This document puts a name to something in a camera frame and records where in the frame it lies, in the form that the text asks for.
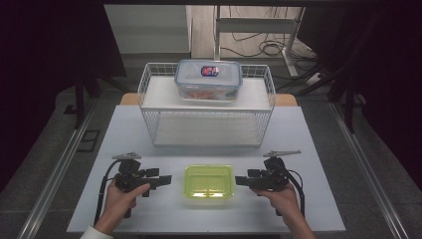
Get clear lidded food container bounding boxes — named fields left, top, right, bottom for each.
left=173, top=59, right=244, bottom=103

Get wooden table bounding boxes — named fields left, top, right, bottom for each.
left=119, top=92, right=299, bottom=108

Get yellow-green plastic container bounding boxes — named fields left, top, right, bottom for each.
left=182, top=163, right=236, bottom=200

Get black floor cables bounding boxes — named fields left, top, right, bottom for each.
left=220, top=5, right=320, bottom=73

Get person's right hand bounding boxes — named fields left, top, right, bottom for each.
left=250, top=181, right=305, bottom=224

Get white power strip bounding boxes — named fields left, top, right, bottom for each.
left=304, top=72, right=324, bottom=87

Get metal rail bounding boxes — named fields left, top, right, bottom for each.
left=15, top=99, right=98, bottom=239
left=328, top=101, right=412, bottom=239

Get dark curtain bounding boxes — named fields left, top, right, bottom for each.
left=0, top=0, right=127, bottom=193
left=297, top=0, right=422, bottom=190

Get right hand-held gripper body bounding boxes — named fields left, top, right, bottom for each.
left=254, top=149, right=303, bottom=192

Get black stand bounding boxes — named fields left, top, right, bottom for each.
left=62, top=63, right=131, bottom=131
left=274, top=9, right=390, bottom=134

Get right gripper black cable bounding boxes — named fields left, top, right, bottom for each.
left=276, top=168, right=307, bottom=217

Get person's left hand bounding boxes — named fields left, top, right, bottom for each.
left=94, top=181, right=151, bottom=235

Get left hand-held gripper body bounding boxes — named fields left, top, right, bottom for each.
left=111, top=151, right=153, bottom=194

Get white wire shelf rack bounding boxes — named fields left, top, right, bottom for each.
left=136, top=62, right=277, bottom=148

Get white cabinet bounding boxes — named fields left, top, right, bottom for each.
left=104, top=4, right=193, bottom=56

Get black floor bracket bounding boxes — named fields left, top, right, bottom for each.
left=76, top=128, right=102, bottom=154

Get white metal desk frame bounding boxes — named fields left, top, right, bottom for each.
left=213, top=4, right=307, bottom=79

